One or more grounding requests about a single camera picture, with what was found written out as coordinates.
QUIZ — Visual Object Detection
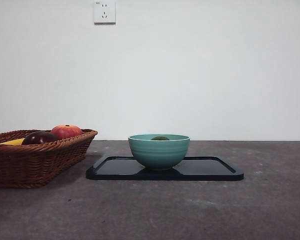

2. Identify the dark purple plum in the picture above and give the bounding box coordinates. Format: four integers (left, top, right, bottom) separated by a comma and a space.
21, 130, 60, 146

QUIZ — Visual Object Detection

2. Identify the red apple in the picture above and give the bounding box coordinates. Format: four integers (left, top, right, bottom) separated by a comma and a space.
50, 124, 83, 139

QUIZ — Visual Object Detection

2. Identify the brown wicker basket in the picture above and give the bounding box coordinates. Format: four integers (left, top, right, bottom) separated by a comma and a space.
0, 128, 99, 189

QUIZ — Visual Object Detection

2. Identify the dark rectangular tray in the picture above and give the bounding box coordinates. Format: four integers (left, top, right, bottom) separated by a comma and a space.
85, 155, 245, 182

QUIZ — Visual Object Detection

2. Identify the yellow banana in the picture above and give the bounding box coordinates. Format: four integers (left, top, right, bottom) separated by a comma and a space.
0, 138, 26, 146

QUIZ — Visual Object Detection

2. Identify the white wall power socket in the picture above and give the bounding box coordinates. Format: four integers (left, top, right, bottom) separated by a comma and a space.
93, 0, 117, 25

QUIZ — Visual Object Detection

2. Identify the teal ribbed bowl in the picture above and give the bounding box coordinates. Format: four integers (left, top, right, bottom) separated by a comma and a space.
128, 134, 191, 172

